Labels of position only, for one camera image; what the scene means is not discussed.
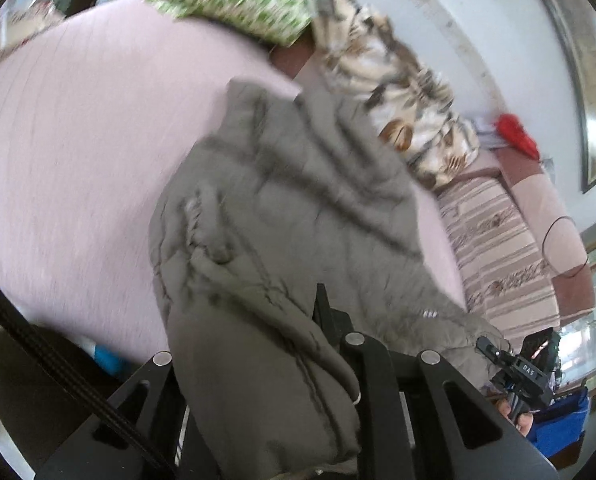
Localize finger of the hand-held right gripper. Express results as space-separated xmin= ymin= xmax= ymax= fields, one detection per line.
xmin=475 ymin=336 xmax=516 ymax=363

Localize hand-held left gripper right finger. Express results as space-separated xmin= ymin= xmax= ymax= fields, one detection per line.
xmin=312 ymin=282 xmax=561 ymax=480

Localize striped floral sofa cushion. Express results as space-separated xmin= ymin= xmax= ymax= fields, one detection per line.
xmin=435 ymin=175 xmax=561 ymax=346

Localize blue round object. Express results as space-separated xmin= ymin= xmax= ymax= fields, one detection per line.
xmin=92 ymin=345 xmax=128 ymax=376

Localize blue cloth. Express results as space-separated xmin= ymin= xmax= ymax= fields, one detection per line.
xmin=528 ymin=385 xmax=591 ymax=466

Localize red cloth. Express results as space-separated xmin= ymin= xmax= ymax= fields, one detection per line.
xmin=495 ymin=114 xmax=541 ymax=158

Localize olive quilted hooded jacket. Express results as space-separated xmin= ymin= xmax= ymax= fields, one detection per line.
xmin=148 ymin=79 xmax=514 ymax=478

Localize black woven strap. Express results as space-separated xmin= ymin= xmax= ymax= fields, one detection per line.
xmin=0 ymin=262 xmax=166 ymax=480

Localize pale grey cloth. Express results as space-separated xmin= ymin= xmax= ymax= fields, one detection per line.
xmin=473 ymin=117 xmax=501 ymax=148

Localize leaf print blanket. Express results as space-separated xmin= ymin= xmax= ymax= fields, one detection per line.
xmin=278 ymin=0 xmax=481 ymax=191

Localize large framed picture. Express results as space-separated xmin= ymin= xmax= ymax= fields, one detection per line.
xmin=530 ymin=0 xmax=596 ymax=195

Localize person's right hand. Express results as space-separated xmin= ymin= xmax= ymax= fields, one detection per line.
xmin=495 ymin=395 xmax=536 ymax=441

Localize black cable loop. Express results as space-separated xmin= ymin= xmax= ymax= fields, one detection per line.
xmin=542 ymin=216 xmax=590 ymax=281

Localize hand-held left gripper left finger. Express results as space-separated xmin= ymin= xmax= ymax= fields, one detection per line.
xmin=35 ymin=351 xmax=199 ymax=480

